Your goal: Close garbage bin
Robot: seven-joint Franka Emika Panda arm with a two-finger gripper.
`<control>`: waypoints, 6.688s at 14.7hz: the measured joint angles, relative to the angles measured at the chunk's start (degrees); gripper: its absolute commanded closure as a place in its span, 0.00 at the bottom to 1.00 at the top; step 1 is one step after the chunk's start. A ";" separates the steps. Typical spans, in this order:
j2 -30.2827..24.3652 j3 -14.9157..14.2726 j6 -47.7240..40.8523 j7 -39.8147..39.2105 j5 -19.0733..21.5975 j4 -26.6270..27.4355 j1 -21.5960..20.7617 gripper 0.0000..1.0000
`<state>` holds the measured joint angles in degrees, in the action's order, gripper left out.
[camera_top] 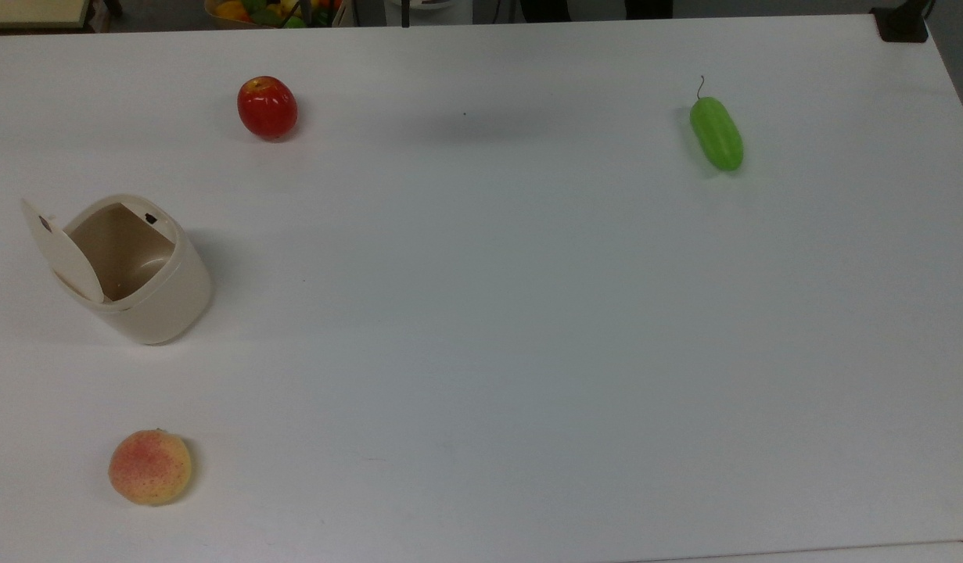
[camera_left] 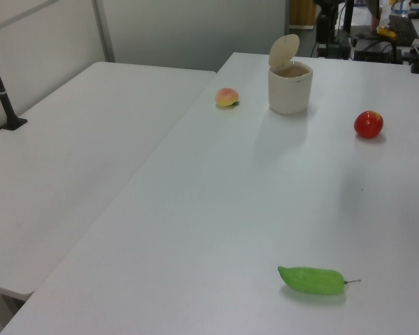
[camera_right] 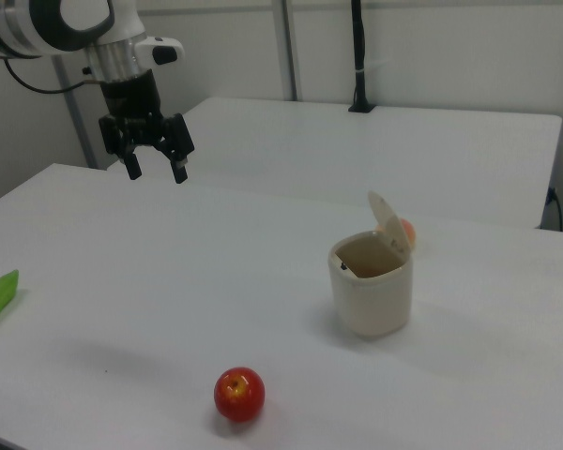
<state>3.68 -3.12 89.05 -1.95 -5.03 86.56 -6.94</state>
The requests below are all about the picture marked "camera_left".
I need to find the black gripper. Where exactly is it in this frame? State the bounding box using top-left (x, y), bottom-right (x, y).
top-left (315, 14), bottom-right (337, 58)

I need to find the cream round bin lid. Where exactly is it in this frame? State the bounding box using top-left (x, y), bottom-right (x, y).
top-left (268, 33), bottom-right (300, 69)

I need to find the white garbage bin body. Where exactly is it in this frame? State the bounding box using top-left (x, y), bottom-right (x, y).
top-left (267, 59), bottom-right (314, 115)

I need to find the wooden panel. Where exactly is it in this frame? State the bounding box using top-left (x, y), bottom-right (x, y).
top-left (288, 0), bottom-right (317, 29)

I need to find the black vertical stand pole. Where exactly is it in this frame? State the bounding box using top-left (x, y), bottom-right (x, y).
top-left (343, 0), bottom-right (355, 33)

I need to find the black equipment box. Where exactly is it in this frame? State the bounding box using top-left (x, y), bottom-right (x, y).
top-left (352, 34), bottom-right (403, 64)

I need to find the yellow tool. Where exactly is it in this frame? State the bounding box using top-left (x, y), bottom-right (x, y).
top-left (376, 25), bottom-right (397, 39)

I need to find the black keyboard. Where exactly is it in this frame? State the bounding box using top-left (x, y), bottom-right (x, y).
top-left (388, 13), bottom-right (419, 45)

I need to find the red apple toy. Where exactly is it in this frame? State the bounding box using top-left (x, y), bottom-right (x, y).
top-left (353, 110), bottom-right (385, 140)

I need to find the peach toy fruit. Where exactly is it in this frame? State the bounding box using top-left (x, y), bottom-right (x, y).
top-left (214, 87), bottom-right (240, 109)

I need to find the green pepper toy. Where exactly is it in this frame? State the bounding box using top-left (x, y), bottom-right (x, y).
top-left (277, 265), bottom-right (362, 297)

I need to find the white side table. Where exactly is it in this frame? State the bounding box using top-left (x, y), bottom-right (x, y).
top-left (0, 61), bottom-right (218, 335)

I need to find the black pole with base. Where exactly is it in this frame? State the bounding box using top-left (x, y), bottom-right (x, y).
top-left (0, 34), bottom-right (28, 131)

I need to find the grey metal partition post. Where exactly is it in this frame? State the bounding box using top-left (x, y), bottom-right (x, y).
top-left (92, 0), bottom-right (117, 64)

